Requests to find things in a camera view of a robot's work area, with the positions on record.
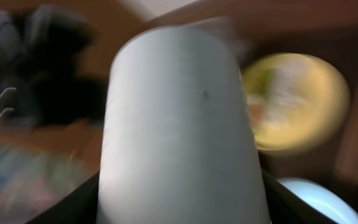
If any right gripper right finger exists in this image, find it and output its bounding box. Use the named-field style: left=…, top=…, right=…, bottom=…
left=262, top=170, right=335, bottom=224

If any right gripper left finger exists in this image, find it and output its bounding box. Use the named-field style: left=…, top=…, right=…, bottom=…
left=26, top=172, right=99, bottom=224

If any blue bowl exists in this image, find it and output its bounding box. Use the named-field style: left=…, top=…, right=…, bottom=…
left=278, top=178, right=358, bottom=224

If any yellow plate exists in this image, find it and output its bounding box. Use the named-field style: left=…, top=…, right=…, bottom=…
left=242, top=53, right=350, bottom=154

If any white cup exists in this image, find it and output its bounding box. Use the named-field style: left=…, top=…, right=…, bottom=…
left=96, top=26, right=270, bottom=224

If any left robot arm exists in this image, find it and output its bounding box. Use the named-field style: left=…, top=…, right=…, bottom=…
left=0, top=5, right=107, bottom=128

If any brown serving tray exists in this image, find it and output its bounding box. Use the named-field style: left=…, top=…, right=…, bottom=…
left=249, top=27, right=358, bottom=212

